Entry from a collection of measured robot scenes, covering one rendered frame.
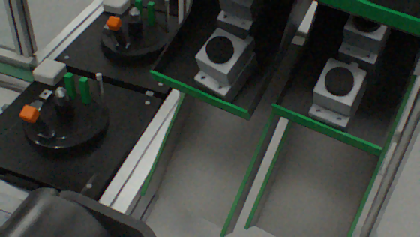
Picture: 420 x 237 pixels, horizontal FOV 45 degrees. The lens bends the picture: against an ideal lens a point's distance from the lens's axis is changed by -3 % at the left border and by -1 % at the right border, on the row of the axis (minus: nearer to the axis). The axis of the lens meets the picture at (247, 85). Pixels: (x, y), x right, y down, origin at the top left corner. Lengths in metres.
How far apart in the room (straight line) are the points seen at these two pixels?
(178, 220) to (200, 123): 0.22
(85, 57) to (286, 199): 0.51
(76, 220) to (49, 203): 0.02
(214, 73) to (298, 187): 0.23
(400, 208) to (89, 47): 0.67
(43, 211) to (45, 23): 1.11
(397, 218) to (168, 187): 0.42
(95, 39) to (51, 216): 0.85
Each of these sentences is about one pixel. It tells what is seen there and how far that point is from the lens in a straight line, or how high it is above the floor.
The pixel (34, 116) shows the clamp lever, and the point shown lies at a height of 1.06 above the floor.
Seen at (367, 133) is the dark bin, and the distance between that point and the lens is 0.59.
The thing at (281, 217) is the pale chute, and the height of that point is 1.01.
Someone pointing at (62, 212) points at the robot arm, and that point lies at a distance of 0.26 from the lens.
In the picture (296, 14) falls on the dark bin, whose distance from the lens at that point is 0.61.
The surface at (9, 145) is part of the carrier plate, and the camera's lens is 0.90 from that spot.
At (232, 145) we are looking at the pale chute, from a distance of 0.72.
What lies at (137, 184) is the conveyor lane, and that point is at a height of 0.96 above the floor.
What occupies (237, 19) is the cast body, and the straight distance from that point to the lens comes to 0.62.
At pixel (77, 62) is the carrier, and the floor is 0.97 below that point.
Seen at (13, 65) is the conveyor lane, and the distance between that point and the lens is 1.09.
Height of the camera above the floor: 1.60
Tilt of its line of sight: 41 degrees down
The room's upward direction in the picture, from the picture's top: 6 degrees clockwise
